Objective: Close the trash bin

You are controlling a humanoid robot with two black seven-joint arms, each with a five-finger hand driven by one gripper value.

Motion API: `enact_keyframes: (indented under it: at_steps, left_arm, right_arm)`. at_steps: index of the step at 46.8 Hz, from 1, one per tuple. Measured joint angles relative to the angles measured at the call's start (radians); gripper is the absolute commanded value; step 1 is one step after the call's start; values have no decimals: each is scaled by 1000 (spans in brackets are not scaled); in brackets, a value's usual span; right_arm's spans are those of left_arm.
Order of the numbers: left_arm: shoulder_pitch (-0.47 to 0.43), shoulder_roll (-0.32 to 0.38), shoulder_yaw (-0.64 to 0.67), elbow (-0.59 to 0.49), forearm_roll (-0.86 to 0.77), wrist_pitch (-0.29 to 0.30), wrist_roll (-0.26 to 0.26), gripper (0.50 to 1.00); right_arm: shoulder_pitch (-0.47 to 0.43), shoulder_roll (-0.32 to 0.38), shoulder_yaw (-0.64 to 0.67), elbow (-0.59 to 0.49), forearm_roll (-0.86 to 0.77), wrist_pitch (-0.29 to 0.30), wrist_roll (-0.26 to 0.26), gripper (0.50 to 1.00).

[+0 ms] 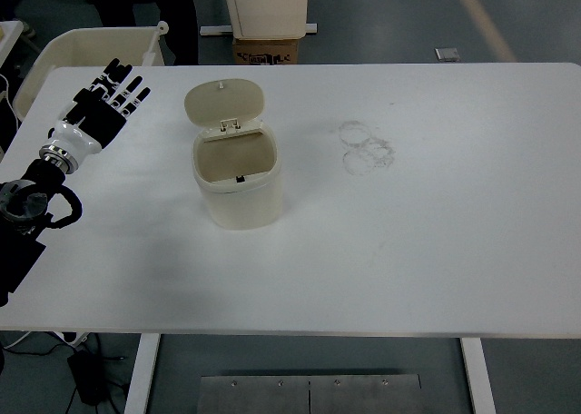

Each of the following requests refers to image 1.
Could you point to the brown cardboard box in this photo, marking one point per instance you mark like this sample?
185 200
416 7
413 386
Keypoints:
265 51

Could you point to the small grey floor plate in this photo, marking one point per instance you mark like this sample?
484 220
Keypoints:
447 54

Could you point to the white floor bar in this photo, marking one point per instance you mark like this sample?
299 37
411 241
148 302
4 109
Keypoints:
213 30

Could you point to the cream plastic crate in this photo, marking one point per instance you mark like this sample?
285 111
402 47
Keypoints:
91 46

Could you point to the grey metal plate with screws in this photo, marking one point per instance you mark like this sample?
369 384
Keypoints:
308 396

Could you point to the black power adapter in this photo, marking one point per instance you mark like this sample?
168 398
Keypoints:
88 380

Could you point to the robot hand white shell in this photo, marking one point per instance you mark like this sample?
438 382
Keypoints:
72 135

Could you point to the white table leg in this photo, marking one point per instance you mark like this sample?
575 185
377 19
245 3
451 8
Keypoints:
479 377
140 373

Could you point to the cream lidded trash bin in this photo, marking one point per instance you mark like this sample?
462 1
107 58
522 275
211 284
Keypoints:
240 200

